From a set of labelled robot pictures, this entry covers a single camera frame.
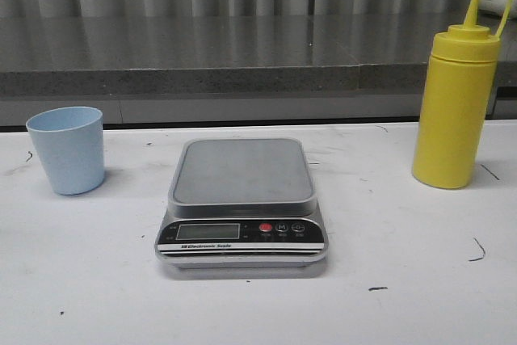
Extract light blue plastic cup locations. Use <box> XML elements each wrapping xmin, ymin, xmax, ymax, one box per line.
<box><xmin>26</xmin><ymin>107</ymin><xmax>105</xmax><ymax>196</ymax></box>

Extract yellow squeeze bottle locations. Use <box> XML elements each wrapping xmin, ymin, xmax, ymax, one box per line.
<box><xmin>412</xmin><ymin>0</ymin><xmax>513</xmax><ymax>189</ymax></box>

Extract silver electronic kitchen scale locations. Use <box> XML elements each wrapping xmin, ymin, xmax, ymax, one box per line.
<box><xmin>154</xmin><ymin>137</ymin><xmax>329</xmax><ymax>277</ymax></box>

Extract grey stone counter shelf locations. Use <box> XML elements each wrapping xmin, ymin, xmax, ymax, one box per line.
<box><xmin>0</xmin><ymin>13</ymin><xmax>517</xmax><ymax>128</ymax></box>

